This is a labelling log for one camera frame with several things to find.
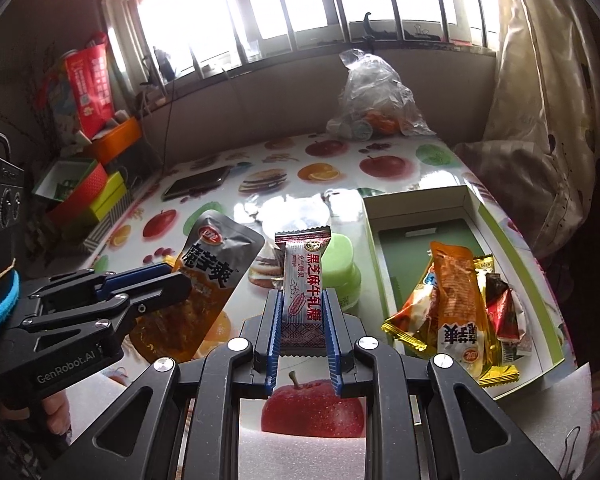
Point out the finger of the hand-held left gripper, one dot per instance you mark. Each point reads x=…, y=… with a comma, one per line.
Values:
x=130, y=277
x=170, y=290

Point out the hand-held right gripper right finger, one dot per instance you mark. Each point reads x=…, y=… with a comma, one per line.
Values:
x=332, y=335

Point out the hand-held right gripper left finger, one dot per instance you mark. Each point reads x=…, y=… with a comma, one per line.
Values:
x=275, y=330

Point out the white nougat bar packet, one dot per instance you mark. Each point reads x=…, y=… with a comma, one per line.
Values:
x=302, y=280

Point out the silver orange konjac packet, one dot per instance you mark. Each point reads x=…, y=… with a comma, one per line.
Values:
x=455, y=300
x=220, y=245

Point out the yellow red peanut candy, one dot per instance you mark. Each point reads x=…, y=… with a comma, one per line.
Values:
x=410, y=327

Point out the green cardboard box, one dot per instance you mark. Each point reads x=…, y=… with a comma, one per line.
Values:
x=420, y=255

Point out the red black candy packet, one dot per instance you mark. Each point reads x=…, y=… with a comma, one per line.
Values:
x=495, y=287
x=510, y=317

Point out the gold stick snack packet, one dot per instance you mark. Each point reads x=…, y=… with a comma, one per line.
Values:
x=500, y=370

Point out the person's left hand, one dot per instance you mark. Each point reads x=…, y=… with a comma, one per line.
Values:
x=57, y=415

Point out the black white striped box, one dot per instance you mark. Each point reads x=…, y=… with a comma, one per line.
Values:
x=105, y=232

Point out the green round container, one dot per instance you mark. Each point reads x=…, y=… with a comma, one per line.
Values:
x=345, y=270

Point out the lime green box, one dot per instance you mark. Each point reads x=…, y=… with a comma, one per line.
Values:
x=110, y=200

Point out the red open box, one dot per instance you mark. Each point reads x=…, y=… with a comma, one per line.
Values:
x=87, y=187

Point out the fruit printed tablecloth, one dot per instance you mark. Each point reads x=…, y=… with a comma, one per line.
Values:
x=220, y=200

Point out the black smartphone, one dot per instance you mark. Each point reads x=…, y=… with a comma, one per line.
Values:
x=195, y=182

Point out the white foam sheet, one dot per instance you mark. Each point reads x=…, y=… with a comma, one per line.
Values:
x=300, y=455

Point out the orange plastic basket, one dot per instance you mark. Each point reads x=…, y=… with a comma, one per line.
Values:
x=120, y=140

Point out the red packaging bag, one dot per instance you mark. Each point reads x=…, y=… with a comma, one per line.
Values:
x=87, y=85

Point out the dark windowsill object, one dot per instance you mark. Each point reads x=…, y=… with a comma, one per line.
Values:
x=164, y=65

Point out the clear plastic bag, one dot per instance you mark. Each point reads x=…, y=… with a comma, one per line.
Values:
x=375, y=85

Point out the cream patterned curtain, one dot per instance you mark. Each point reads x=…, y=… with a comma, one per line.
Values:
x=530, y=110

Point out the black hook ornament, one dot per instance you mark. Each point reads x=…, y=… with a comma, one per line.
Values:
x=369, y=25

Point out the metal window grille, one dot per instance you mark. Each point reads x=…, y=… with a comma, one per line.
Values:
x=335, y=0

